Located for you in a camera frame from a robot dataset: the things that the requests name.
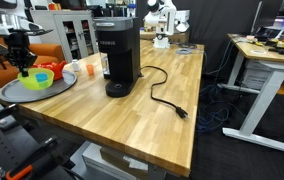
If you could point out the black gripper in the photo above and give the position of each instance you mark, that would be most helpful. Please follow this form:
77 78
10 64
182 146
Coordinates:
18 43

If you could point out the yellow-green plastic bowl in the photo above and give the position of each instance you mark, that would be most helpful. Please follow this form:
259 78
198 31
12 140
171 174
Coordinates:
28 83

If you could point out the idle white robot arm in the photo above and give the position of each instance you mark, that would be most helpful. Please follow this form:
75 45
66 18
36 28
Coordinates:
165 16

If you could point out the round gray plate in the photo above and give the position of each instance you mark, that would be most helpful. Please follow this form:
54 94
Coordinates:
62 86

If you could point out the orange sofa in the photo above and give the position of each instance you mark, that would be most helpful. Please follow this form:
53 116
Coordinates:
48 51

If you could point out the red teapot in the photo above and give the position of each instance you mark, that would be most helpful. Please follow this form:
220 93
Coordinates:
57 68

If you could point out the white glass-door cabinet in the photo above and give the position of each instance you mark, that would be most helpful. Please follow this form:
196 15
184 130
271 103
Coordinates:
58 43

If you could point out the small white bottle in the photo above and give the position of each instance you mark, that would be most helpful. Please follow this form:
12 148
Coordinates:
76 66

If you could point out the black orange bar clamp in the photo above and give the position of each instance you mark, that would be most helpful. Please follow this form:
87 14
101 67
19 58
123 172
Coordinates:
2 115
35 155

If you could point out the orange container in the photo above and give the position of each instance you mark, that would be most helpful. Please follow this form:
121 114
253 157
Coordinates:
52 6

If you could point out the dark gray equipment board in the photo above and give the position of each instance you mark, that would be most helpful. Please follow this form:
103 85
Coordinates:
2 146

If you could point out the black Keurig coffee maker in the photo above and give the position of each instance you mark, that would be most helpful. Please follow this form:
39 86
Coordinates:
122 50

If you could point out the large white carton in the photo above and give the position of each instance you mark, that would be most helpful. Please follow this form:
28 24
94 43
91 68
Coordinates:
98 163

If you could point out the brown cardboard box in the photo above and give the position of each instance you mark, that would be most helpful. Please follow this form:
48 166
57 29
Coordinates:
115 158

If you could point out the gray table leg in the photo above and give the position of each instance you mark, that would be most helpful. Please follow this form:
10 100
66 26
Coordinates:
155 173

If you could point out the black curtain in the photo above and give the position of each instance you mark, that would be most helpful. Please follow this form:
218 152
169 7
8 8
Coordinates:
215 26

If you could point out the clear tape roll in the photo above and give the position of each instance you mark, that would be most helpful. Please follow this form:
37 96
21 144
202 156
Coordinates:
252 51

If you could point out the white storage box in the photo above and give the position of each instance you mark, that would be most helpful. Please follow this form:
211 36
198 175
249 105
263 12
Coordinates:
255 76

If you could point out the wood-top desk white legs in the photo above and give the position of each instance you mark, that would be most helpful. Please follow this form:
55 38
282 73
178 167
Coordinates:
262 100

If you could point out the black monitor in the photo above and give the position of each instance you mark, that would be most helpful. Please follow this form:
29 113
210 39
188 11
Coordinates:
268 13

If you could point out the yellow hand tool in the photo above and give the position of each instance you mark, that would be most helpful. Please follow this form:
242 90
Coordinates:
283 44

